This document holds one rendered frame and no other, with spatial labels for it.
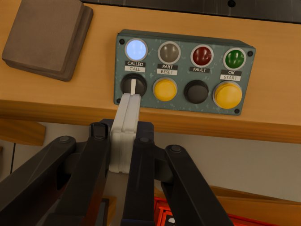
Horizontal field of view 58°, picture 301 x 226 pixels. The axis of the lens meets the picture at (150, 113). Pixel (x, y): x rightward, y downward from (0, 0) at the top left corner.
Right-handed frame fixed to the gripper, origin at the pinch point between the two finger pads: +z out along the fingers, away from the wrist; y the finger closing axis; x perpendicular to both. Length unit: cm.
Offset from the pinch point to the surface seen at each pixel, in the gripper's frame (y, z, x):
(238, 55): 10.5, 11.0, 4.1
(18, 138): -42, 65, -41
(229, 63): 9.7, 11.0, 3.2
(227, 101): 10.1, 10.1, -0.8
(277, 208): 22.3, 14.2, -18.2
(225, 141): 39, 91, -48
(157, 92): 2.4, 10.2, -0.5
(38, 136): -42, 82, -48
